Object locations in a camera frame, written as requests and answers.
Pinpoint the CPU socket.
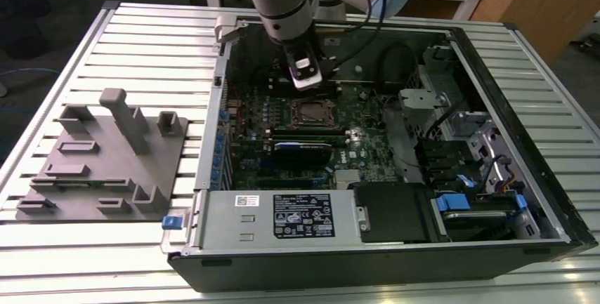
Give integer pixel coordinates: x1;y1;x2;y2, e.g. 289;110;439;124
288;97;341;130

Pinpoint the blue cable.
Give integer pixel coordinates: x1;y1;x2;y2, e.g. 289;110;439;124
0;67;60;108

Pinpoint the silver CPU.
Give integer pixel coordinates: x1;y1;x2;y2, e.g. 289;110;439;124
301;104;329;122

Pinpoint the green RAM stick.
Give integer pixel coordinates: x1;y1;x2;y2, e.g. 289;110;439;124
55;181;106;190
271;134;348;143

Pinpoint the grey wheeled chair base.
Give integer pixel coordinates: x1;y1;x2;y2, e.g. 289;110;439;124
576;15;600;52

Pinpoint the thin black cable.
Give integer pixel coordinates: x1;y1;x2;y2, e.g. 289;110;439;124
424;95;467;140

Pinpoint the grey parts rack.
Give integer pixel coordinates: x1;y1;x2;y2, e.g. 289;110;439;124
15;88;191;221

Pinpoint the black graphics card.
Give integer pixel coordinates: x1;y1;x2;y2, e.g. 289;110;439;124
262;140;334;178

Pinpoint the silver power supply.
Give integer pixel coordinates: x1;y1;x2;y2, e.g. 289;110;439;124
199;190;364;249

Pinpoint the blue case latch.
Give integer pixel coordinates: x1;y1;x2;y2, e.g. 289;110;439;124
161;215;185;231

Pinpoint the black PC case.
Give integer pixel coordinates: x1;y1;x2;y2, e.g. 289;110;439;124
159;15;599;293

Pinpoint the silver chipset heat sink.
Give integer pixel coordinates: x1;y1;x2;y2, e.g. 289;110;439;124
334;168;366;183

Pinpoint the silver hinged metal bracket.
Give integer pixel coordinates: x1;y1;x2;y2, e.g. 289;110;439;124
397;88;448;119

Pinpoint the black office chair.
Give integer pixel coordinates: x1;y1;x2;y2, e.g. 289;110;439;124
0;0;54;61

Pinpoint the hard disk in blue carrier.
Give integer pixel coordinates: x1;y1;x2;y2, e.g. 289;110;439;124
433;192;515;242

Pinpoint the green motherboard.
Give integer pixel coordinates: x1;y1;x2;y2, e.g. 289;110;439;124
223;82;412;192

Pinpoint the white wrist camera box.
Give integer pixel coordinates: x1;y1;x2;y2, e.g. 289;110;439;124
288;48;325;91

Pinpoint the black orange wire bundle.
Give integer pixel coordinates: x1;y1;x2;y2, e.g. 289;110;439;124
485;154;524;194

